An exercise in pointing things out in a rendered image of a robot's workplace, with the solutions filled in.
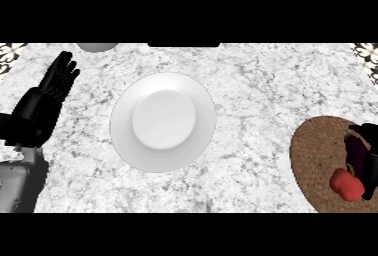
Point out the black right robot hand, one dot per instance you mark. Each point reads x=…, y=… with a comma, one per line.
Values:
x=371, y=156

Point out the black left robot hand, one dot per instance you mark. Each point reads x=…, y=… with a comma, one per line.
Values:
x=40, y=103

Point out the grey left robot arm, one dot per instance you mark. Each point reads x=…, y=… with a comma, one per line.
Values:
x=15, y=181

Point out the dark purple eggplant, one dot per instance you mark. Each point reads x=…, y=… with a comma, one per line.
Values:
x=354, y=155

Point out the brown woven placemat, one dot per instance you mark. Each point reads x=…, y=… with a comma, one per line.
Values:
x=318, y=156

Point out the white oval plate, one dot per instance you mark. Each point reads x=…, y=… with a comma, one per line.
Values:
x=163, y=121

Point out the red bell pepper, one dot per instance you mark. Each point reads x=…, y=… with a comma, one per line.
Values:
x=347, y=185

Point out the grey round object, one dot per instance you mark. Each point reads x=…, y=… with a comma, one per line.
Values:
x=98, y=46

